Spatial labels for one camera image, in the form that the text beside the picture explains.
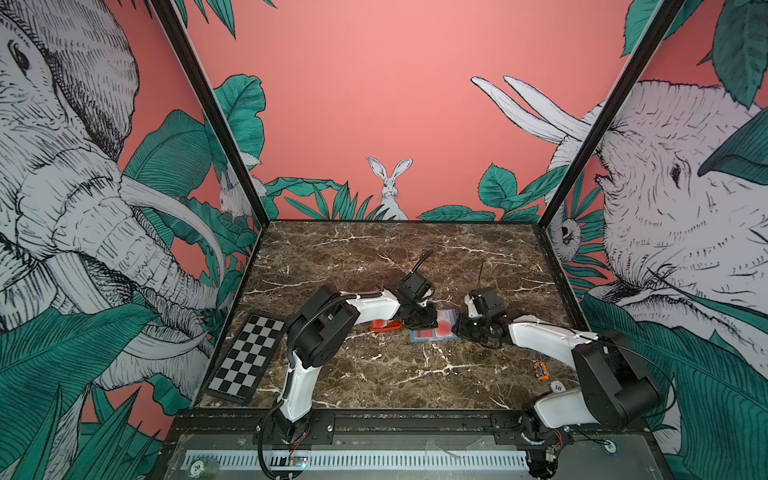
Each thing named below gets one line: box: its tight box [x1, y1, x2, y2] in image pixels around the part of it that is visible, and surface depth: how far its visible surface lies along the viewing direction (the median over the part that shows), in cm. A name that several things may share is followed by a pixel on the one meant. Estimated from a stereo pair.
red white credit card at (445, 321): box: [435, 309, 457, 337], surface depth 93 cm
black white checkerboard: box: [202, 311, 288, 405], surface depth 82 cm
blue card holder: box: [410, 309, 460, 343], surface depth 92 cm
